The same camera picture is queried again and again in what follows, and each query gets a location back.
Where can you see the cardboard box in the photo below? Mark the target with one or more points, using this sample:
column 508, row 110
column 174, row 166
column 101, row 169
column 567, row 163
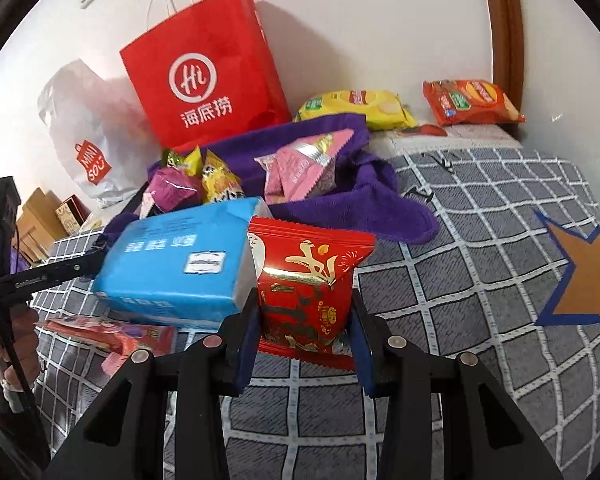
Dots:
column 35, row 220

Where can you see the purple towel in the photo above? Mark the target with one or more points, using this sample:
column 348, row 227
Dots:
column 380, row 210

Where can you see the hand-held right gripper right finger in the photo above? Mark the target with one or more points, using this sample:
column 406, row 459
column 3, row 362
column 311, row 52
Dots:
column 362, row 360

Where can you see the wooden door frame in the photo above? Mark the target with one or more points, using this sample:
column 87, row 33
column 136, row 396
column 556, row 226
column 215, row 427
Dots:
column 505, row 35

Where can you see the pink triangular snack packet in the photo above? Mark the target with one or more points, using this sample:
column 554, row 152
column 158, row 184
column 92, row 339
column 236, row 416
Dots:
column 300, row 170

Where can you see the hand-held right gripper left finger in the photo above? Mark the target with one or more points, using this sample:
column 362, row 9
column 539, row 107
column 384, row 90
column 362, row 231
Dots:
column 245, row 355

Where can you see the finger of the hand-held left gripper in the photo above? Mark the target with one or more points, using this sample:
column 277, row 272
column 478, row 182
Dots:
column 45, row 277

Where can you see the purple snack packet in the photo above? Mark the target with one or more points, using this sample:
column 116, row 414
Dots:
column 172, row 187

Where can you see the grey checked blanket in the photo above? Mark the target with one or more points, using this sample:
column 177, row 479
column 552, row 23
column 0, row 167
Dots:
column 480, row 285

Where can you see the blue tissue pack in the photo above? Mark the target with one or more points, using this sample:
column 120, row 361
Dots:
column 165, row 265

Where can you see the person's left hand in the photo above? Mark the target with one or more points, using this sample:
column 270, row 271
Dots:
column 22, row 350

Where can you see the small yellow snack packet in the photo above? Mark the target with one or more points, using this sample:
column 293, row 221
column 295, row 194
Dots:
column 193, row 160

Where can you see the white plastic bag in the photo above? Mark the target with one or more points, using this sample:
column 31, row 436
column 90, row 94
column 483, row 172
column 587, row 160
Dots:
column 85, row 120

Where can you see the patterned small box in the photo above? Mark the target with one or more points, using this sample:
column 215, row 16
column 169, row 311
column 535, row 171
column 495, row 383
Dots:
column 72, row 215

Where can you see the printed paper sheet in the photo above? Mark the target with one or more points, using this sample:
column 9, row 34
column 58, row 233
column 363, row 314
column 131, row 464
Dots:
column 475, row 135

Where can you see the yellow chips bag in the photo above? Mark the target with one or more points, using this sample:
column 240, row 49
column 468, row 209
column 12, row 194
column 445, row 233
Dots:
column 360, row 107

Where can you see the red paper bag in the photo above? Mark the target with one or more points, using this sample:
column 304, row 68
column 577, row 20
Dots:
column 205, row 85

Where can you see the pink and red snack packet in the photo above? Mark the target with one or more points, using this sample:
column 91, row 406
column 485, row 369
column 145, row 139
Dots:
column 130, row 340

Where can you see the person's left forearm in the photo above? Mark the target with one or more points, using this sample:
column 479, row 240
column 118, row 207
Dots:
column 5, row 430

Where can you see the orange chips bag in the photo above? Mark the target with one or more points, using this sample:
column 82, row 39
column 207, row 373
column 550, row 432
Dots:
column 470, row 102

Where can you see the red and gold snack packet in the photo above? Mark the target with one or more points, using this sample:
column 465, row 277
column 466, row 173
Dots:
column 305, row 285

